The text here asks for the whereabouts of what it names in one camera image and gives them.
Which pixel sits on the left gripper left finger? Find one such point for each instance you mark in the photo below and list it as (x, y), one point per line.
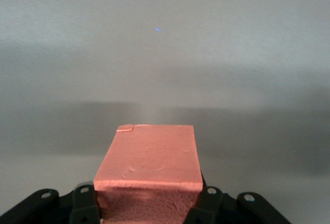
(82, 206)

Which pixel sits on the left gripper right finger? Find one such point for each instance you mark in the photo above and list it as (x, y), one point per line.
(208, 206)

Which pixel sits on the orange foam cube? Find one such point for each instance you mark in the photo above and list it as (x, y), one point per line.
(149, 157)

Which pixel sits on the brown paper table cover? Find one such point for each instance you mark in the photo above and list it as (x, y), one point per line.
(154, 53)

